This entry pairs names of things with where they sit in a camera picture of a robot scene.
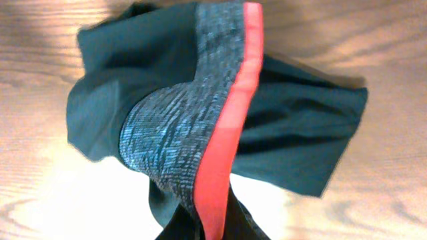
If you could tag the black leggings red grey waistband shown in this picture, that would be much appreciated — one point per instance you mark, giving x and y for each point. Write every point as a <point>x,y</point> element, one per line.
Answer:
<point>186,95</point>

